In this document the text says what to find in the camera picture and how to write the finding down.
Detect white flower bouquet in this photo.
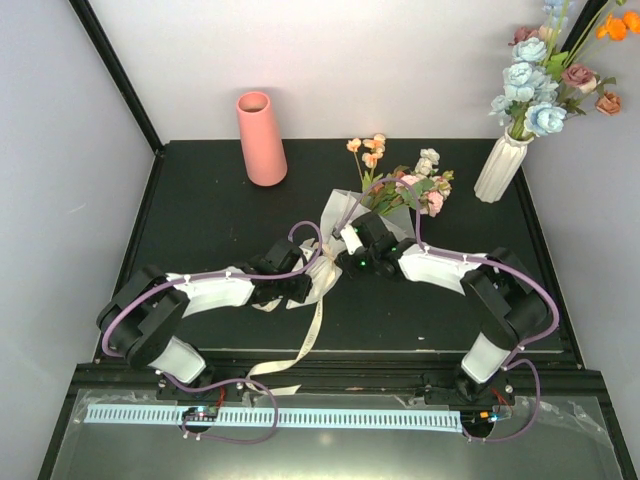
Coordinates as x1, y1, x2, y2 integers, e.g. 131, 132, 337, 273
299, 132, 455, 304

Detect cream printed ribbon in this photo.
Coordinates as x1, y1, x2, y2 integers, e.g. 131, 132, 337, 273
246, 239, 342, 380

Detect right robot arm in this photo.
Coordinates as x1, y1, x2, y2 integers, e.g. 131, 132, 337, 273
332, 212, 558, 404

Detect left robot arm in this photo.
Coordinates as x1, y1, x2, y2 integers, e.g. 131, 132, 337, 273
96, 238, 313, 399

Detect pink cylindrical vase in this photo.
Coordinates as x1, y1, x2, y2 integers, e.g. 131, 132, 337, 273
236, 91, 288, 187

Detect white ribbed vase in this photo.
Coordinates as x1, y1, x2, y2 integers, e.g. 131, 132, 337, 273
474, 128, 534, 203

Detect left circuit board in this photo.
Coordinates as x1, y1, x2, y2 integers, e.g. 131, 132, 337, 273
181, 406, 218, 425

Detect circuit board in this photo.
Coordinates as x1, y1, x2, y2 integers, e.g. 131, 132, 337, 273
181, 406, 218, 425
460, 410, 513, 425

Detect right circuit board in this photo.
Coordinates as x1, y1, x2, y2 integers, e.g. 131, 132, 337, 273
460, 410, 513, 425

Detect blue and pink flower arrangement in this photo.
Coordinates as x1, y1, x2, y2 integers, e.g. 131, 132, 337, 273
490, 1, 639, 142

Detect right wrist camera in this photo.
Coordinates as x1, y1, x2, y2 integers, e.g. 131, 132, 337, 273
333, 224, 364, 255

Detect black aluminium rail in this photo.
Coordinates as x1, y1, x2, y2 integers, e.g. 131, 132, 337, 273
197, 349, 476, 389

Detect white slotted cable duct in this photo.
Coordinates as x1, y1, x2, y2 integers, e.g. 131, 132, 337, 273
83, 404, 463, 433

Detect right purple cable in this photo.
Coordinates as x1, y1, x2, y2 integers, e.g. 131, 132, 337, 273
333, 177, 560, 445

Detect left black frame post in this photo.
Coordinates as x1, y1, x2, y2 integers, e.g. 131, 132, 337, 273
69, 0, 164, 155

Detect black frame post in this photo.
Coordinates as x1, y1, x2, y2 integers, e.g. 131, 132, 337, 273
69, 0, 164, 155
560, 0, 609, 52

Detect right black frame post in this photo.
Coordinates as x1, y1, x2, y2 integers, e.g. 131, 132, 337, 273
560, 0, 609, 52

